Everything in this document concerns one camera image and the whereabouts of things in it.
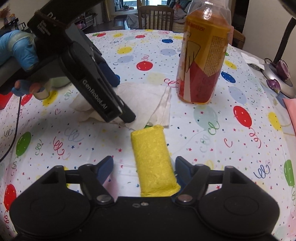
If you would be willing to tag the orange tea bottle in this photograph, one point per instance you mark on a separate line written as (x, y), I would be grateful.
(205, 39)

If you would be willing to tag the balloon print tablecloth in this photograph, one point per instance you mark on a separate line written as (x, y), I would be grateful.
(245, 125)

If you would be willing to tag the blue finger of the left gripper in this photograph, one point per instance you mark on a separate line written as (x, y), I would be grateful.
(111, 77)
(123, 111)

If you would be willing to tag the left hand blue glove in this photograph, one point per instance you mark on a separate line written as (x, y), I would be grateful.
(19, 45)

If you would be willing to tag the grey bag on floor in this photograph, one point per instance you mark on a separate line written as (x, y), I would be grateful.
(132, 21)

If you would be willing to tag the pink folded garment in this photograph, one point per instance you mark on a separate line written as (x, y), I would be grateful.
(290, 104)

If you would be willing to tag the pale green ceramic mug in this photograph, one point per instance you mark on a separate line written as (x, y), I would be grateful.
(48, 86)

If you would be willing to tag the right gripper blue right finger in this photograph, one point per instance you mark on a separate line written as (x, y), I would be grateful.
(194, 179)

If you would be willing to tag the red white cardboard box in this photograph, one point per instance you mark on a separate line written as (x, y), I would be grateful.
(4, 99)

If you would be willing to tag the wooden chair black seat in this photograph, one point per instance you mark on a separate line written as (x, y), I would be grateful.
(155, 18)

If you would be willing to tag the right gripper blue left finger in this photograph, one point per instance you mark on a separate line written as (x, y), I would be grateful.
(93, 178)

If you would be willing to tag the sofa with cream throw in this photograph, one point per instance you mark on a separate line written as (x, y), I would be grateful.
(181, 9)

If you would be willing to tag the white paper tissue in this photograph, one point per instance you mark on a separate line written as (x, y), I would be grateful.
(150, 103)

